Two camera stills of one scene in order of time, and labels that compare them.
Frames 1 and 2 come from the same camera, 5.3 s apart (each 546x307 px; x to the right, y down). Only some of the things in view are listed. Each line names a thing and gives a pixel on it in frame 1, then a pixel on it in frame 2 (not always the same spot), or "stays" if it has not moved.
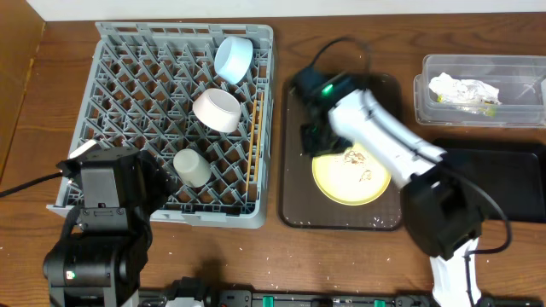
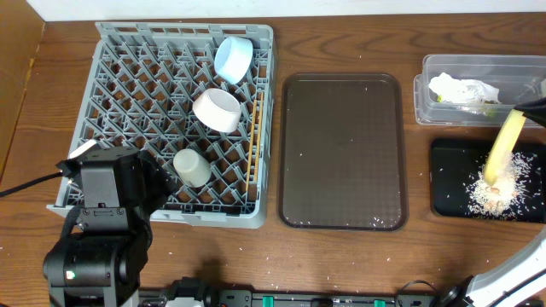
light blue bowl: x=233 y=58 stays
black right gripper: x=316 y=139 -> x=534 y=112
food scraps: x=357 y=158 -> x=513 y=194
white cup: x=192 y=168 stays
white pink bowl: x=217 y=110 stays
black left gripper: x=154 y=183 stays
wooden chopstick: x=251 y=143 stays
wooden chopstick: x=258 y=141 stays
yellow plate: x=352 y=176 -> x=501 y=149
